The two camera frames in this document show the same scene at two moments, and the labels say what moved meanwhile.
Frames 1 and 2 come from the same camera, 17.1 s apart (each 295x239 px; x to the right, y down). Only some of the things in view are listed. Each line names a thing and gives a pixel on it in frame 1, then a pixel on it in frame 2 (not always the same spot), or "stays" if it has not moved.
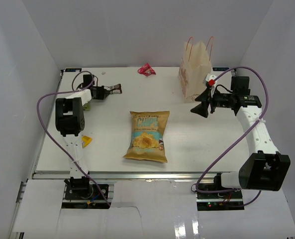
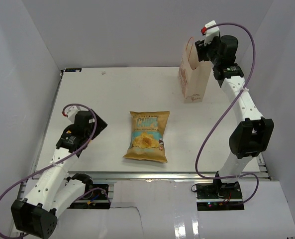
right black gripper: [202, 108] to [202, 49]
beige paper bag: [195, 66] stays
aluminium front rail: [127, 177] stays
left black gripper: [103, 94] to [100, 125]
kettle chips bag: [147, 140] stays
